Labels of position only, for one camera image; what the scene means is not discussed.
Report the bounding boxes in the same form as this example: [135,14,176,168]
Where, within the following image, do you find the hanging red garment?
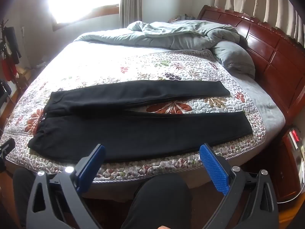
[1,58,18,81]

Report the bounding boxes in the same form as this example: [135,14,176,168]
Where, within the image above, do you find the bright window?
[45,0,123,31]

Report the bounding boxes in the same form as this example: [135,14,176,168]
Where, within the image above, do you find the person's leg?
[120,174,192,229]
[13,168,36,227]

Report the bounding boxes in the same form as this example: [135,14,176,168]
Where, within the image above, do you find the narrow grey curtain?
[119,0,143,28]

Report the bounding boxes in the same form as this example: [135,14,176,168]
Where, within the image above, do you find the person's left leg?
[13,168,36,227]

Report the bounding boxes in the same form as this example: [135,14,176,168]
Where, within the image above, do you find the red-brown wooden headboard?
[197,5,305,124]

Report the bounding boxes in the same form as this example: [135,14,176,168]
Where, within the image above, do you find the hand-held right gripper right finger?
[199,144,279,229]

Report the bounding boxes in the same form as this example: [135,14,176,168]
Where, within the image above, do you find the person's right leg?
[120,174,192,229]

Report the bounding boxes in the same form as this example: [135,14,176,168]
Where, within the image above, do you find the patterned cloth pile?
[169,14,199,22]

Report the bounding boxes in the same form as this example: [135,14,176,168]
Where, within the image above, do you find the grey pillow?
[211,40,256,80]

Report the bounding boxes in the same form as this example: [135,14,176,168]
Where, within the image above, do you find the red-lit device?
[287,127,302,151]

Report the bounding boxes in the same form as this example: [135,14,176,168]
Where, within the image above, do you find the hanging black garment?
[5,27,22,65]

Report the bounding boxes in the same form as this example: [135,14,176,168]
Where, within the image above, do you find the black pants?
[27,80,253,164]

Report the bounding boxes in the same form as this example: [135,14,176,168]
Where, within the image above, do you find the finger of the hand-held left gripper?
[0,138,16,156]

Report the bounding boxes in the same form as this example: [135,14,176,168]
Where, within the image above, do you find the wooden nightstand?
[243,124,305,203]

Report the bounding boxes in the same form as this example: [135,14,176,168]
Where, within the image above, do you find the grey bed sheet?
[210,50,286,146]

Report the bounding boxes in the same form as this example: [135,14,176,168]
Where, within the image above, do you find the floral quilted bedspread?
[1,49,266,184]

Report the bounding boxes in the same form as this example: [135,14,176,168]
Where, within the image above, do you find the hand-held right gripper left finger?
[26,144,106,229]

